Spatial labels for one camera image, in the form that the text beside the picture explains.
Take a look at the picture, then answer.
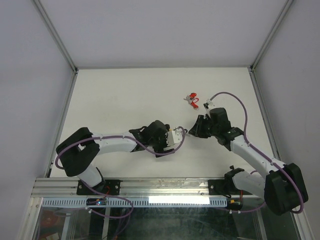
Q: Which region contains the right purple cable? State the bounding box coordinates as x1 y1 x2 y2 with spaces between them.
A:
208 91 305 215

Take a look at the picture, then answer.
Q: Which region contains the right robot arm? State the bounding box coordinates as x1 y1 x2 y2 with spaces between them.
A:
188 107 309 216

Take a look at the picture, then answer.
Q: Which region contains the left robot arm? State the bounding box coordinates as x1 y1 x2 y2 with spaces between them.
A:
56 120 183 195

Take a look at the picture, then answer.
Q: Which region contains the red tag key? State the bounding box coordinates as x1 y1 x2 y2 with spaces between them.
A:
184 92 197 101
190 97 199 110

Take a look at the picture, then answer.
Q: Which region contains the red tag key lower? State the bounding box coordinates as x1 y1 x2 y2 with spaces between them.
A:
190 97 199 110

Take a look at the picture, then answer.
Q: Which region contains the red tag key upper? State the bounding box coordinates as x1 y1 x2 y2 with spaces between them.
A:
184 92 197 101

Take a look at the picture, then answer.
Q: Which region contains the aluminium mounting rail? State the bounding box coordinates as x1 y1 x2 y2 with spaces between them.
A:
31 177 224 198

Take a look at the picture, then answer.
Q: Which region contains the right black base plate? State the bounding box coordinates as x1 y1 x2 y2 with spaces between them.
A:
207 179 238 198

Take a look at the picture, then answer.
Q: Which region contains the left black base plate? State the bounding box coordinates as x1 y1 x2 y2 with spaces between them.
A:
76 178 122 196

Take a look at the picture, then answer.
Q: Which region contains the white slotted cable duct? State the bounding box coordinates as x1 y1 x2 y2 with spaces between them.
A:
42 196 228 209

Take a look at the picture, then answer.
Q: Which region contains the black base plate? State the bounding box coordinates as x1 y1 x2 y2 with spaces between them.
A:
207 179 238 198
76 178 122 196

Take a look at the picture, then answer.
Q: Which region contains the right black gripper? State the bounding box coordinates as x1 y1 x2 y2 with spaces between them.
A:
188 114 219 139

